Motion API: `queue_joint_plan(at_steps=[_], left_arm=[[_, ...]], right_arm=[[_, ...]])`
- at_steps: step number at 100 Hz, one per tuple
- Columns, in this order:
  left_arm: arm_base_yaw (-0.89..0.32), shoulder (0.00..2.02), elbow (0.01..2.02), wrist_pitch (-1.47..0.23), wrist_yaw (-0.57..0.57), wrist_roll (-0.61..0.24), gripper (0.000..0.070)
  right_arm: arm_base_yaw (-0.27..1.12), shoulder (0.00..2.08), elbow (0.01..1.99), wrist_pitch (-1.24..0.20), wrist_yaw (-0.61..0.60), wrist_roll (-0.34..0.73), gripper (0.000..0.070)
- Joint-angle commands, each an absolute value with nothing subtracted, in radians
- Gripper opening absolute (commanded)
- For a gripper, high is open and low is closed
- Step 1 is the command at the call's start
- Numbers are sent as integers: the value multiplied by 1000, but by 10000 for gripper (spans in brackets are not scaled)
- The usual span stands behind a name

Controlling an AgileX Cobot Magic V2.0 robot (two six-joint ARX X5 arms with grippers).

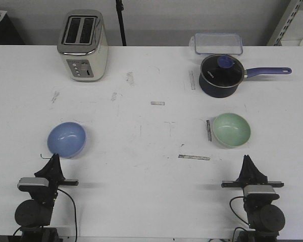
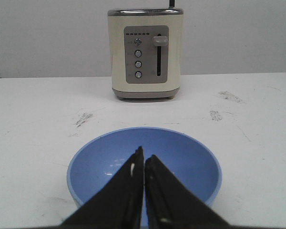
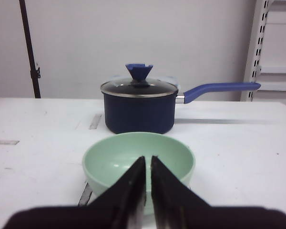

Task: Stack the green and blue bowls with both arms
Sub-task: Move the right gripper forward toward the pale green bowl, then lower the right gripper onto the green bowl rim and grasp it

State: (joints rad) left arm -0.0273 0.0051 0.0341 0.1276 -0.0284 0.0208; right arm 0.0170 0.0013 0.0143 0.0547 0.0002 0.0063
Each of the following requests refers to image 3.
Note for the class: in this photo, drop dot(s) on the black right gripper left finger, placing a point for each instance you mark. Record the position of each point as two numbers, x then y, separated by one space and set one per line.
122 205

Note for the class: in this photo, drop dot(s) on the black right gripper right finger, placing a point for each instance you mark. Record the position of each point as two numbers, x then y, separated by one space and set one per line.
175 205

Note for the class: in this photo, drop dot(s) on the light green bowl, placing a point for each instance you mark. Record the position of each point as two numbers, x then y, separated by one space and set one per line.
107 160

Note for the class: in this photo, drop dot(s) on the dark blue saucepan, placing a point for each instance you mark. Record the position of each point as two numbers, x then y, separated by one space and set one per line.
157 114

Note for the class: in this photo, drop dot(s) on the glass pot lid blue knob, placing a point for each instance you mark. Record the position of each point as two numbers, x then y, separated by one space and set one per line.
139 85

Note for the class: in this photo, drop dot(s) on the black tripod pole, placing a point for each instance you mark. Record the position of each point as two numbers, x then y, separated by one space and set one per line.
34 72

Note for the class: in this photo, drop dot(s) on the white slotted shelf upright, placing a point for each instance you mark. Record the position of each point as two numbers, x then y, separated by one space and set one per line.
266 58

